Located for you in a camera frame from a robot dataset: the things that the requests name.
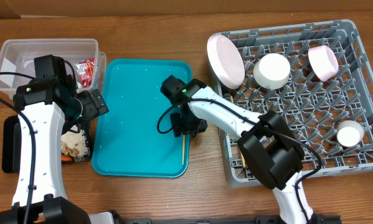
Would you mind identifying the clear plastic bin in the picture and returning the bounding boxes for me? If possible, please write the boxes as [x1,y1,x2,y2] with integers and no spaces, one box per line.
[0,39,106,98]

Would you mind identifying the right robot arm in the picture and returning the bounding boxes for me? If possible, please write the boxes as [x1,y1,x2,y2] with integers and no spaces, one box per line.
[160,75,320,223]

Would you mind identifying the small white cup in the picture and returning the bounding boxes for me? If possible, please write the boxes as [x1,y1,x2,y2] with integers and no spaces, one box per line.
[336,120,364,147]

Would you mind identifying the teal serving tray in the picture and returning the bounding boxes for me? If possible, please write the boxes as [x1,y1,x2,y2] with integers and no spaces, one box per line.
[91,58,192,178]

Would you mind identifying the white bowl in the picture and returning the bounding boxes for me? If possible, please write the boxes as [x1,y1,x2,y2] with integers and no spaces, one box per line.
[253,53,291,90]

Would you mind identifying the black plastic tray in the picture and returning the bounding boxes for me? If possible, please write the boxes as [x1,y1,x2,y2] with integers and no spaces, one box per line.
[2,115,93,173]

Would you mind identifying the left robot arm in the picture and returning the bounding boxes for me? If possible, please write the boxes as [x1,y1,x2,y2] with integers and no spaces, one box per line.
[0,55,122,224]

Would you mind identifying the white rice pile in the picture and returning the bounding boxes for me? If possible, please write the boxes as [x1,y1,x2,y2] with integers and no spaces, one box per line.
[60,130,91,162]

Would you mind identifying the peanut pile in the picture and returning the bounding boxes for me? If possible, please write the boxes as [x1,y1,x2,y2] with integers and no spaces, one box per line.
[62,145,80,157]

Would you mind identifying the wooden chopstick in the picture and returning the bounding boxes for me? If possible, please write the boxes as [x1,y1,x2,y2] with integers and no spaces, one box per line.
[230,95,246,168]
[182,135,186,165]

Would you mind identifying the orange carrot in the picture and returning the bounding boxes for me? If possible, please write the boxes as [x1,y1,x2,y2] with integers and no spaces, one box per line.
[61,155,73,163]

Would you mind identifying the red snack wrapper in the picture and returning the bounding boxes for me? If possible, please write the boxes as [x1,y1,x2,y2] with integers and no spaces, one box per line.
[75,58,95,88]

